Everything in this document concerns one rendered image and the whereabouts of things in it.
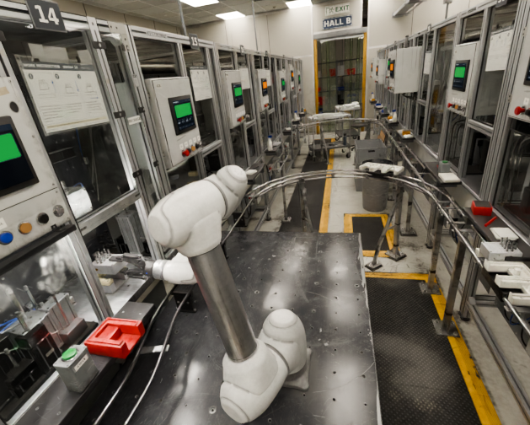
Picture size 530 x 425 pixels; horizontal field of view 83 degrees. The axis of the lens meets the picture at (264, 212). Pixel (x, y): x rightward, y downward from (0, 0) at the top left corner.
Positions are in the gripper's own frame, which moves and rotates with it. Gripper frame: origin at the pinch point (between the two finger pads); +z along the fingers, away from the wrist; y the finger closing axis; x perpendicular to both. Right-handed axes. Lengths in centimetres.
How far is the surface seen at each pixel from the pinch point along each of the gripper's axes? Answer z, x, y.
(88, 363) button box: -22, 45, -4
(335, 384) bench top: -101, 19, -28
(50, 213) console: -6.4, 26.9, 39.5
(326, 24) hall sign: -47, -823, 180
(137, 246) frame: 8.2, -24.8, -6.7
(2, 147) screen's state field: -7, 33, 63
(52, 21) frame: -2, -1, 96
